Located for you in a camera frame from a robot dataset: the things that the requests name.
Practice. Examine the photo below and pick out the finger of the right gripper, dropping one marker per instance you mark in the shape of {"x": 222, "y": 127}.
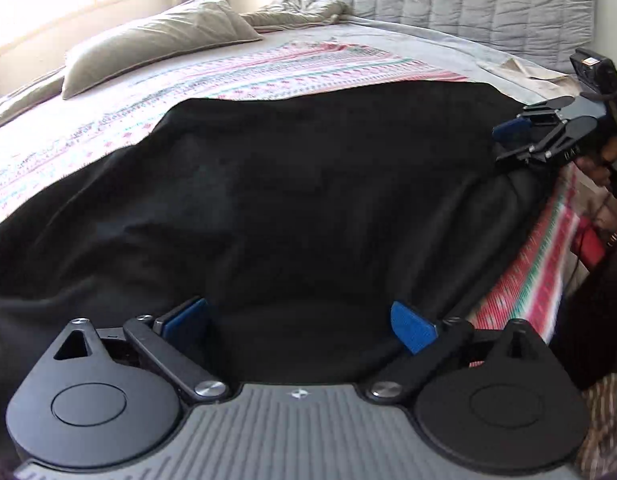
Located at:
{"x": 539, "y": 115}
{"x": 566, "y": 140}

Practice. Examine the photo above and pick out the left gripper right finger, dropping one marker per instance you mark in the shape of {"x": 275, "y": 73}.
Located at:
{"x": 430, "y": 345}

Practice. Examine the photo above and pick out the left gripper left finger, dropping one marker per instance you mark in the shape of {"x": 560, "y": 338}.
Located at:
{"x": 162, "y": 343}

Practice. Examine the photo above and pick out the black pants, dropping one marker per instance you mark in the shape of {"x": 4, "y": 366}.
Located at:
{"x": 301, "y": 221}

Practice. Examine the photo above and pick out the person's right hand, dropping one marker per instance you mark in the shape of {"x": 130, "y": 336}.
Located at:
{"x": 596, "y": 164}

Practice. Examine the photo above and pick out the beige cloth on bed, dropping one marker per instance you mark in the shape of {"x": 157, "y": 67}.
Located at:
{"x": 548, "y": 84}

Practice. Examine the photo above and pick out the patterned striped bedspread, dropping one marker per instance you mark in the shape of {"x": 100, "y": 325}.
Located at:
{"x": 59, "y": 137}

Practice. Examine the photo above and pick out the beige pillow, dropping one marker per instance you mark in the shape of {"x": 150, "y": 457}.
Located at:
{"x": 191, "y": 26}

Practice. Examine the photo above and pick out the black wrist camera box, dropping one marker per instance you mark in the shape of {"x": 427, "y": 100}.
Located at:
{"x": 595, "y": 71}

